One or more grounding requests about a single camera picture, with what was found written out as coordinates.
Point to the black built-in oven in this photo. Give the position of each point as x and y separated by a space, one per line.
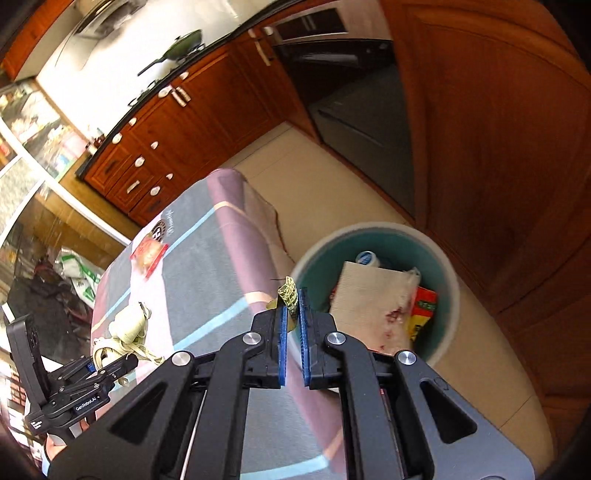
360 115

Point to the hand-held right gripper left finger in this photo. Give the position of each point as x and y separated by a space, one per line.
281 341

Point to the glass sliding door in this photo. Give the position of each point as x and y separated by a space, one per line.
27 203

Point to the seasoning bottles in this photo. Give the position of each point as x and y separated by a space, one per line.
94 141

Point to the red plastic wrapper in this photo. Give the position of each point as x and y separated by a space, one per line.
422 309

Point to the dried leaf bundle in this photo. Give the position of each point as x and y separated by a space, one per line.
127 327

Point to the green frying pan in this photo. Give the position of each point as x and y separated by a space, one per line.
184 46

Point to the white paper towel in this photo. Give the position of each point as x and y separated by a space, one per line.
369 300

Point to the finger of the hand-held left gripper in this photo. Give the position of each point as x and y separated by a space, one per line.
113 379
115 362

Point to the person's left hand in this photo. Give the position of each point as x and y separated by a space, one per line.
57 450

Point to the green and white sack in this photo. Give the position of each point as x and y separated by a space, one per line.
78 272

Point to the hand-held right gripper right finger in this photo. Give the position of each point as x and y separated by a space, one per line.
303 341

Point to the gas stove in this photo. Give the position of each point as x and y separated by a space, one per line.
143 92

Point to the clear plastic bottle blue label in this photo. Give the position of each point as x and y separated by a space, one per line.
368 259

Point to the wooden kitchen cabinets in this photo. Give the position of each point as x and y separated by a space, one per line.
194 115

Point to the steel range hood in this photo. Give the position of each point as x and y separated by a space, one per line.
101 23

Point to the red and white packet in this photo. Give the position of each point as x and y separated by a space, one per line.
147 254

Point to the small yellow-green wrapper scrap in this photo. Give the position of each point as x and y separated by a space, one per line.
288 293

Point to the teal trash bin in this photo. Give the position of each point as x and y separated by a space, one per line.
323 258

